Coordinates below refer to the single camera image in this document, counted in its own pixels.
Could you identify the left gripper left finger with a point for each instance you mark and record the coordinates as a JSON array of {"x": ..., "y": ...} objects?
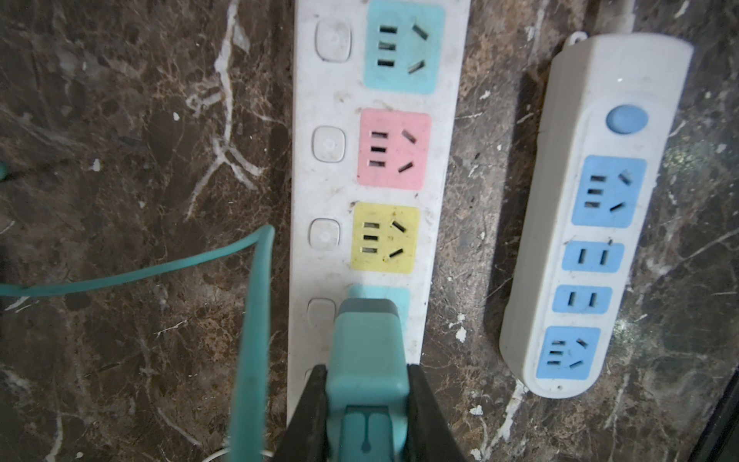
[{"x": 306, "y": 437}]

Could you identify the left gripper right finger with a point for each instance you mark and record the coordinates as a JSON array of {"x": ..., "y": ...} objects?
[{"x": 429, "y": 437}]

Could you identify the white multicolour power strip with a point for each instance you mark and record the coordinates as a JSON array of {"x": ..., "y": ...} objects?
[{"x": 375, "y": 91}]

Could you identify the white blue power strip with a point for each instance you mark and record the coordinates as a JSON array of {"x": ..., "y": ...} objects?
[{"x": 609, "y": 109}]

